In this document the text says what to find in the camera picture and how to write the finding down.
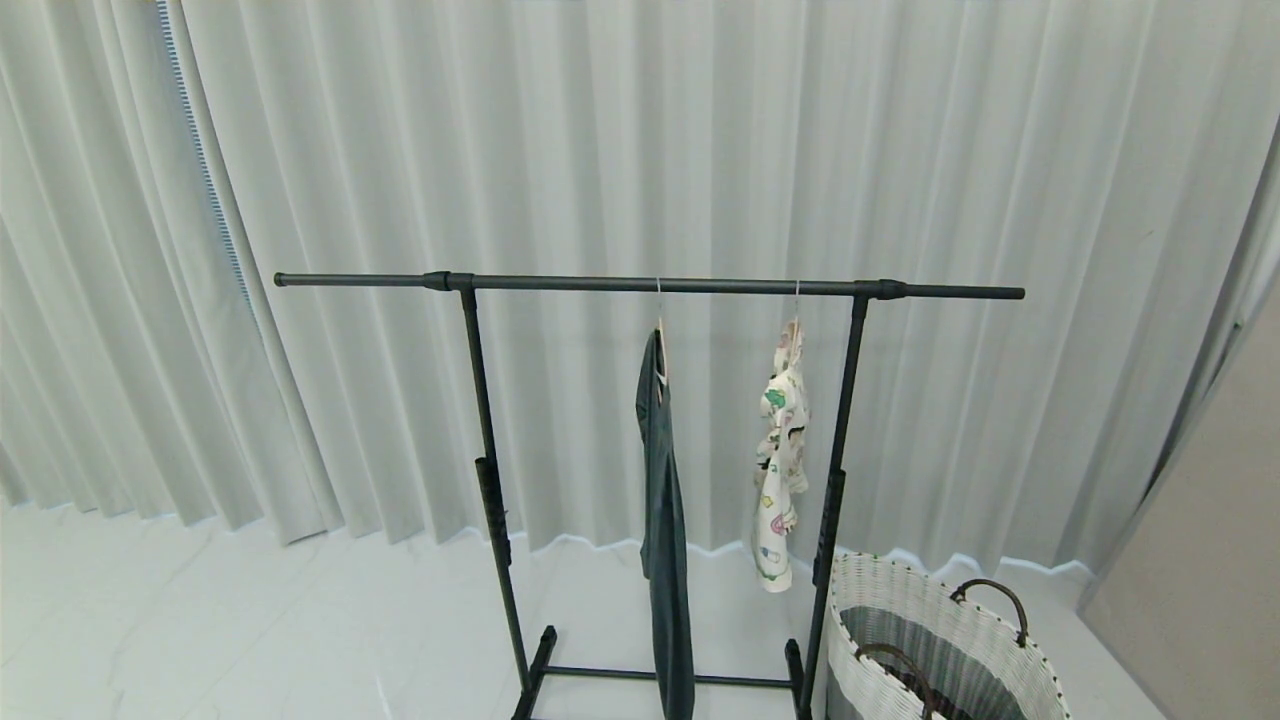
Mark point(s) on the white laundry basket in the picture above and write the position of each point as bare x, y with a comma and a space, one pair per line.
900, 590

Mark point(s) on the cream printed garment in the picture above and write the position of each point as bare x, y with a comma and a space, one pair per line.
780, 470

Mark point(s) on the dark grey long-sleeved shirt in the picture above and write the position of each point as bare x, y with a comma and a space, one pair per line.
662, 500

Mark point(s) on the pink clothes hanger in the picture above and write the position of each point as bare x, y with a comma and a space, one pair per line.
661, 345
797, 300

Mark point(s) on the black clothes rack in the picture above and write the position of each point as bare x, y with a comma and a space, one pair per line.
600, 284

